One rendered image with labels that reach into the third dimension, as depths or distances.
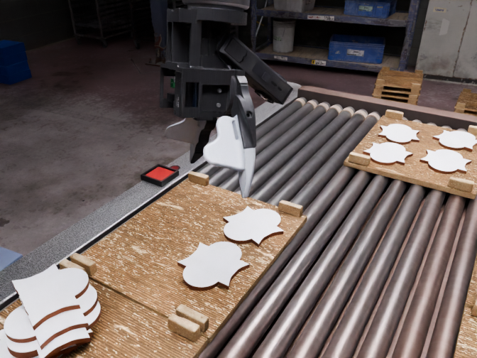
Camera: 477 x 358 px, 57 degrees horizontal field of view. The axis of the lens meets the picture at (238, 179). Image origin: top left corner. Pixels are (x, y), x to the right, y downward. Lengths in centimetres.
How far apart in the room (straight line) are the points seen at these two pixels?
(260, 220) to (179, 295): 27
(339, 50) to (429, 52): 96
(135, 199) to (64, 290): 42
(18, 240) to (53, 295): 196
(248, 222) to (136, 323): 34
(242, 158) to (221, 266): 43
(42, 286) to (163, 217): 34
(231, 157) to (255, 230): 51
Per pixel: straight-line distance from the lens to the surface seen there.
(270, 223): 99
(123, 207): 113
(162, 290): 86
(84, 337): 76
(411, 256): 101
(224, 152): 47
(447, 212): 119
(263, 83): 53
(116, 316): 83
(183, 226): 101
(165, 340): 78
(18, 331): 79
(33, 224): 285
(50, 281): 83
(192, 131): 58
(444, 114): 171
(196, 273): 87
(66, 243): 106
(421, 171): 131
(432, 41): 535
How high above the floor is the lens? 153
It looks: 30 degrees down
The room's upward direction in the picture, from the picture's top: straight up
